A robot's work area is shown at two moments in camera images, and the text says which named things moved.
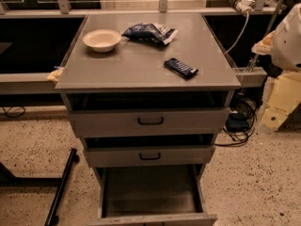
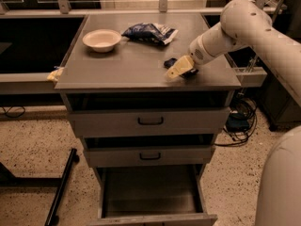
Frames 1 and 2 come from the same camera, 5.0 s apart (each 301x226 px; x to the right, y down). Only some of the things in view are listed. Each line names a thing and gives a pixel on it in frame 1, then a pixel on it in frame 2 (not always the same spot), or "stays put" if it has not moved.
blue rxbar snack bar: x=180 y=68 stays put
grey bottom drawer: x=152 y=195 stays put
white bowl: x=102 y=40 stays put
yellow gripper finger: x=282 y=96 → x=201 y=50
